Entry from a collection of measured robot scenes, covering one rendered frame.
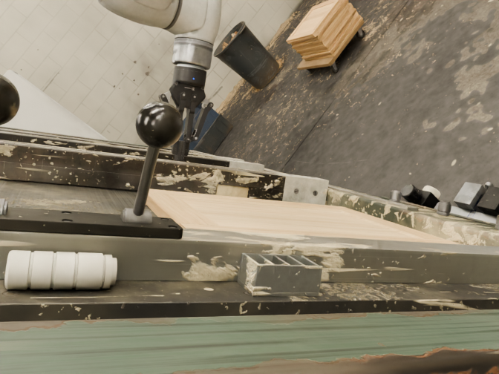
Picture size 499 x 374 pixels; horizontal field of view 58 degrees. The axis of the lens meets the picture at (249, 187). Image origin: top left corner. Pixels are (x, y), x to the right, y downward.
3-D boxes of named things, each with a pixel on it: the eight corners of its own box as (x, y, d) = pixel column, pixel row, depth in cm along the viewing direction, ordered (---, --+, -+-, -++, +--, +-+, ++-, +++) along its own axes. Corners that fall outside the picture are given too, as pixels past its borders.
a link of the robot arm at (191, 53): (170, 41, 105) (166, 67, 105) (179, 35, 96) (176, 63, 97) (206, 50, 108) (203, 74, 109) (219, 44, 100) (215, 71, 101)
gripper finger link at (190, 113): (186, 94, 105) (192, 95, 106) (182, 141, 107) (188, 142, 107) (191, 93, 102) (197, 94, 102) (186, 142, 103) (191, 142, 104)
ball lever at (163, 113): (156, 243, 42) (191, 120, 34) (113, 242, 40) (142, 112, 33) (151, 217, 44) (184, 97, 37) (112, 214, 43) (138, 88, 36)
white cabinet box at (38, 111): (190, 201, 468) (9, 68, 386) (156, 246, 463) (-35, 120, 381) (177, 191, 523) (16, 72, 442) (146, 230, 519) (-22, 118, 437)
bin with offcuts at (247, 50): (290, 58, 506) (249, 16, 480) (263, 93, 502) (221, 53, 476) (272, 61, 553) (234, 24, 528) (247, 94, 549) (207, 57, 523)
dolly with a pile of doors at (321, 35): (373, 27, 385) (344, -8, 369) (338, 75, 381) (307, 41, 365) (335, 37, 441) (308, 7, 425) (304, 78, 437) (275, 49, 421)
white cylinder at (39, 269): (2, 295, 33) (114, 294, 36) (6, 256, 32) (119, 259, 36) (7, 281, 35) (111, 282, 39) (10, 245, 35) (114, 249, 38)
